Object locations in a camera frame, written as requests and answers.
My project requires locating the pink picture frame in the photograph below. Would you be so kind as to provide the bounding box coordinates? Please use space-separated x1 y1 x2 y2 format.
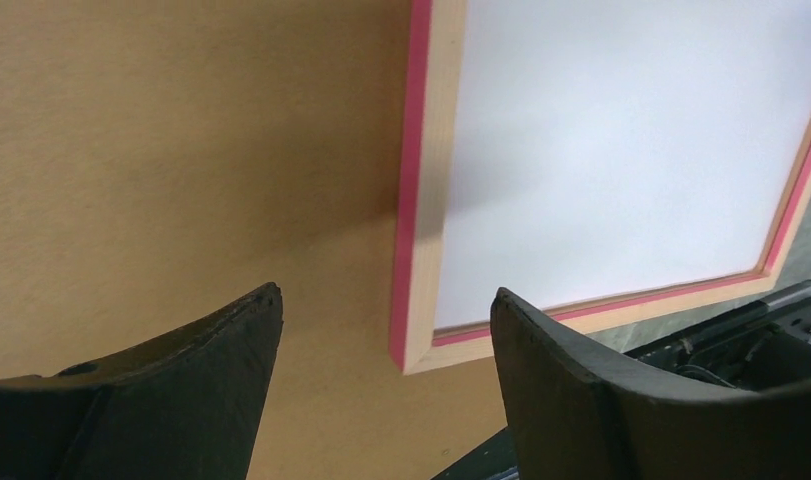
388 1 811 375

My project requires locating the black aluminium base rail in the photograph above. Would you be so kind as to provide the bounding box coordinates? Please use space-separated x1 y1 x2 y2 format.
442 279 811 479

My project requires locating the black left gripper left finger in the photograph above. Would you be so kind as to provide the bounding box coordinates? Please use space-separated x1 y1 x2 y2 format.
0 283 283 479

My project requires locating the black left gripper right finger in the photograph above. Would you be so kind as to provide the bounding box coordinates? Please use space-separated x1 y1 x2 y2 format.
490 288 811 479

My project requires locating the sunset photo print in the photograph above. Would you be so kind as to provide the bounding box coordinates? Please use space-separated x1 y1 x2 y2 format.
435 0 811 328

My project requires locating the brown cardboard backing board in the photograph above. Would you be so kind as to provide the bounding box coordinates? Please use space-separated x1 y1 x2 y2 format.
0 1 505 479

